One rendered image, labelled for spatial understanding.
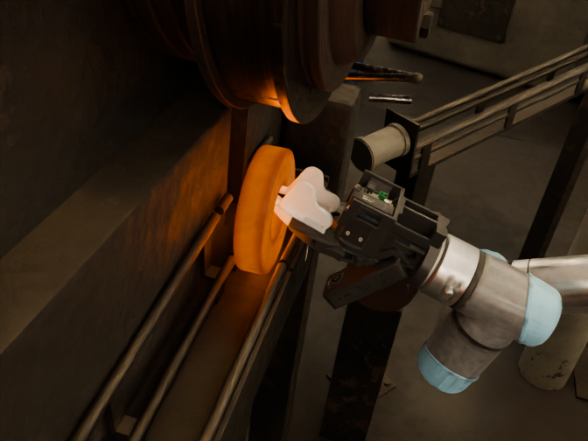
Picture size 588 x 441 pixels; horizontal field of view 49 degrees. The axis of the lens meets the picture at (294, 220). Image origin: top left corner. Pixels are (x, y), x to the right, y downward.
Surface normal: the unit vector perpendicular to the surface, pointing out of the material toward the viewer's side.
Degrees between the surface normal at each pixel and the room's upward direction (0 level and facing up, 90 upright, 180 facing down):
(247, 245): 89
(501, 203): 0
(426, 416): 0
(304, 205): 89
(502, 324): 92
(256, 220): 64
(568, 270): 37
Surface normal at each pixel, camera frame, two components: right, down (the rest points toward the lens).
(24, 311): 0.11, -0.81
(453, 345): -0.77, 0.18
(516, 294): 0.10, -0.24
